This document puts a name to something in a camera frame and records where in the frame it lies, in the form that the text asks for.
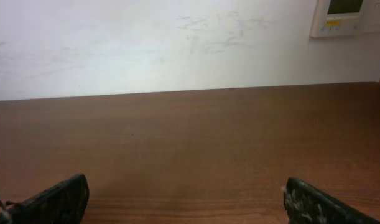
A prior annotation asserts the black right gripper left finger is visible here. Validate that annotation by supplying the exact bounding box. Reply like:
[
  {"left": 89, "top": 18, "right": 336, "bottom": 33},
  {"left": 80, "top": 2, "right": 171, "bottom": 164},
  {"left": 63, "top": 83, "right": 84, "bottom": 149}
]
[{"left": 0, "top": 174, "right": 90, "bottom": 224}]

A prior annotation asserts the white wall control panel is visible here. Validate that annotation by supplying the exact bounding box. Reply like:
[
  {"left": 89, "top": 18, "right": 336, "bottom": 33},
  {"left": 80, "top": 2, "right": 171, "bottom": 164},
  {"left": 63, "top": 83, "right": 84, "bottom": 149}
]
[{"left": 310, "top": 0, "right": 380, "bottom": 38}]

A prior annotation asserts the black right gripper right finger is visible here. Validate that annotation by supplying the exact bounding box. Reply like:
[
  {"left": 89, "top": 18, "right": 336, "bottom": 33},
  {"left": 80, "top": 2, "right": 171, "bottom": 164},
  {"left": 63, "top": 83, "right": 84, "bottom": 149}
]
[{"left": 284, "top": 177, "right": 380, "bottom": 224}]

